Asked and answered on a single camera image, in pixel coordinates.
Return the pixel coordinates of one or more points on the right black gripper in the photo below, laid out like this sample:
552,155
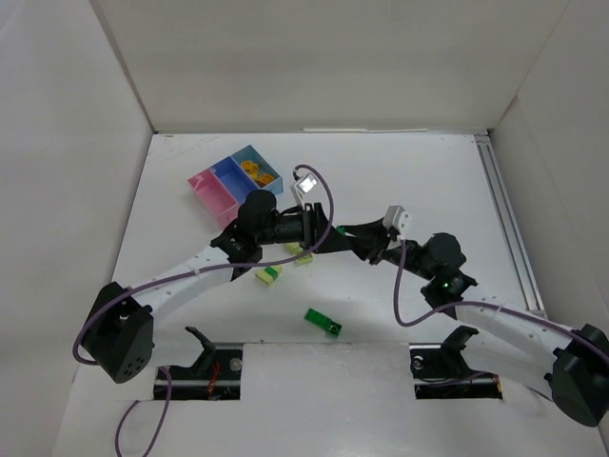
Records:
379,246

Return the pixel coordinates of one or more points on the green lego plate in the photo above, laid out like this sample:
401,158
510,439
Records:
330,327

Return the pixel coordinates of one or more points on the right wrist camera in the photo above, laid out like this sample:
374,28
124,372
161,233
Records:
397,221

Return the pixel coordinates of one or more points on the pale yellow green lego stack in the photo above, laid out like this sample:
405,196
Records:
269,275

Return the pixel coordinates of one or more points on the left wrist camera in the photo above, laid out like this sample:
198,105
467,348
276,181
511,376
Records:
302,186

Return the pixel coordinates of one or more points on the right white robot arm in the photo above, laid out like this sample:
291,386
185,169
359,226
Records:
566,365

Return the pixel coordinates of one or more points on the pink plastic bin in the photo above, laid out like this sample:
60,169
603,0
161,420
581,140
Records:
215,197

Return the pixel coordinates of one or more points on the large yellow lego brick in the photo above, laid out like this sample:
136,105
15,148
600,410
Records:
250,167

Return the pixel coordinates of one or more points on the lime green lego brick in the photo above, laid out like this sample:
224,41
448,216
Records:
304,260

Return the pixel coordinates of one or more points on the aluminium rail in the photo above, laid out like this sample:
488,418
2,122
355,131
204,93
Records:
509,226

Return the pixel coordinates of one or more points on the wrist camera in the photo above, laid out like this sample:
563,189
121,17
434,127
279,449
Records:
302,186
397,221

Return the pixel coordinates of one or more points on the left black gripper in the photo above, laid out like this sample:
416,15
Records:
310,227

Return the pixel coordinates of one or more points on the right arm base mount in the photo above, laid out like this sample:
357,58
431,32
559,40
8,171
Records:
440,372

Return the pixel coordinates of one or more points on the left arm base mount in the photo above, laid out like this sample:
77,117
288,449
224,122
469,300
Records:
190,367

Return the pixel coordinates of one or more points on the pale yellow green-top lego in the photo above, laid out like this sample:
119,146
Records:
294,248

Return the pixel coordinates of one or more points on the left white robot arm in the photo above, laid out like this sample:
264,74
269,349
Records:
121,332

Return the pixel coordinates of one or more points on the light blue plastic bin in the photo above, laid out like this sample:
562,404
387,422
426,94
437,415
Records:
250,153

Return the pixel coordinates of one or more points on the purple-blue plastic bin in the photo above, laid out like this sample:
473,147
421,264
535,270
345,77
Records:
234,178

